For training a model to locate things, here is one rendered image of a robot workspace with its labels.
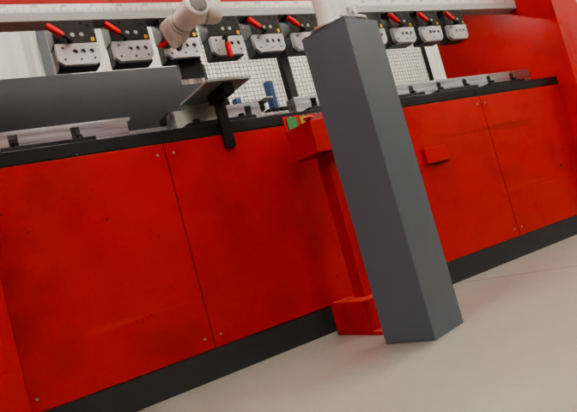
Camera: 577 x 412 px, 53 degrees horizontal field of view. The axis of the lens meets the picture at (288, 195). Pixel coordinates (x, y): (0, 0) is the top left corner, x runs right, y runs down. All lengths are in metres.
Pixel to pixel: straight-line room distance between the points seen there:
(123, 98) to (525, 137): 2.05
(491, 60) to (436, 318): 2.43
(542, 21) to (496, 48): 0.33
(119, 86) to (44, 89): 0.33
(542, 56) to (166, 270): 2.58
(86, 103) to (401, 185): 1.53
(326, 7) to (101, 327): 1.22
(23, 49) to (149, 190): 5.25
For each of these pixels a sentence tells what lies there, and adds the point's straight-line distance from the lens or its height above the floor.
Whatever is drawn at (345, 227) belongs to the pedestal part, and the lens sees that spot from 2.14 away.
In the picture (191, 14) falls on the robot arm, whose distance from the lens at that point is 2.05.
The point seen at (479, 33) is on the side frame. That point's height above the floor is 1.31.
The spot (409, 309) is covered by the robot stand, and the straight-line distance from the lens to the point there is 1.81.
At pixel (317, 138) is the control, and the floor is 0.71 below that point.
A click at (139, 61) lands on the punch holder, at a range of 2.30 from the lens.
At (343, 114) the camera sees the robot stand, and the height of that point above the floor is 0.72.
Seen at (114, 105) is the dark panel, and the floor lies 1.18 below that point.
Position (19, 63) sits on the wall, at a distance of 7.09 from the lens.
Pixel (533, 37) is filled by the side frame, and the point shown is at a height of 1.14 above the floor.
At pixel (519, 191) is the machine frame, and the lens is 3.19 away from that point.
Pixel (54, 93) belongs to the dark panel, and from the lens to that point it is 2.76.
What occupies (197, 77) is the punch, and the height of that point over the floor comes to 1.10.
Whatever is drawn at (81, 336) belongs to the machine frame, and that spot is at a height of 0.28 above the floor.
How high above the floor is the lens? 0.41
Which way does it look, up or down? 4 degrees up
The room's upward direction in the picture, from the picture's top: 15 degrees counter-clockwise
